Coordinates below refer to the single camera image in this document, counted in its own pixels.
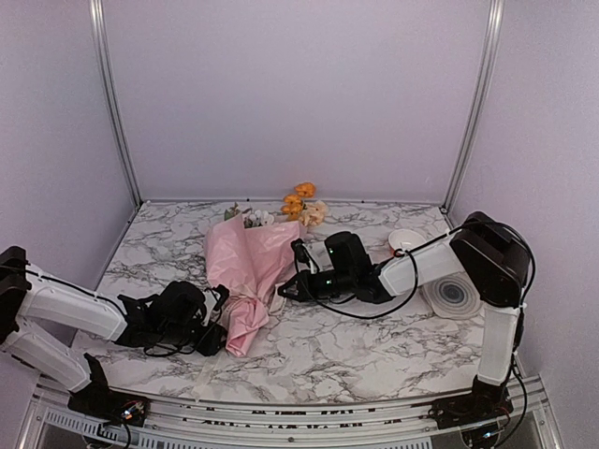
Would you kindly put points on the orange flower stem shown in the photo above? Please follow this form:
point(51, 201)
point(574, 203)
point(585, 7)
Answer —
point(294, 203)

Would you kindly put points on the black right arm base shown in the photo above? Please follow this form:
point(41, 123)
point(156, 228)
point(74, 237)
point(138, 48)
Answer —
point(483, 402)

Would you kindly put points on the orange bowl white inside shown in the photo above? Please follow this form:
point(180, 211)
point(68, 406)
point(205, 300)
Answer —
point(404, 239)

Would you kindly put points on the pink wrapping paper sheet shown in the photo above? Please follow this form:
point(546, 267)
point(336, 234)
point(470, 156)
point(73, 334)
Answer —
point(248, 262)

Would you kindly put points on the aluminium front rail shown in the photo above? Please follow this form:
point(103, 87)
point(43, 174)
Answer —
point(401, 423)

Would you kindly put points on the aluminium frame right post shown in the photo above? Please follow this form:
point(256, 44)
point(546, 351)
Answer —
point(482, 85)

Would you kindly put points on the peach flower long green stem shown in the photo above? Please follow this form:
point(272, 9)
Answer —
point(313, 213)

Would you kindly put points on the grey swirl ceramic plate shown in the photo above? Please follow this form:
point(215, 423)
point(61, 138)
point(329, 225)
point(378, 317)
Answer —
point(452, 297)

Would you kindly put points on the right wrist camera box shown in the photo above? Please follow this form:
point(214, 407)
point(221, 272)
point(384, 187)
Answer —
point(346, 252)

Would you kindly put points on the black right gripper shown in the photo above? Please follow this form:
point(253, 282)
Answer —
point(301, 296)

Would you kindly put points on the aluminium frame left post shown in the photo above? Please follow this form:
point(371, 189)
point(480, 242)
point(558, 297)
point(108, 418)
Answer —
point(102, 48)

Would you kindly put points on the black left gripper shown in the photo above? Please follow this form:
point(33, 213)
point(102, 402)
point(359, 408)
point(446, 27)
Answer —
point(211, 342)

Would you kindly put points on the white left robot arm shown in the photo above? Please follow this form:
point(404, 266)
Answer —
point(35, 303)

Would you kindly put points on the aluminium frame post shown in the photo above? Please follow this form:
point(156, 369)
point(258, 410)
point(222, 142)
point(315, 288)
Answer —
point(102, 48)
point(482, 85)

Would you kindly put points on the cream ribbon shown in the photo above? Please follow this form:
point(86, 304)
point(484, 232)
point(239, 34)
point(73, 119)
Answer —
point(239, 372)

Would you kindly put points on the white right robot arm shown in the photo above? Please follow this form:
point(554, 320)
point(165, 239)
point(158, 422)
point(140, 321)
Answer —
point(496, 259)

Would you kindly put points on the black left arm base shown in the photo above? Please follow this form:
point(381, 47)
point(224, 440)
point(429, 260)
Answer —
point(97, 399)

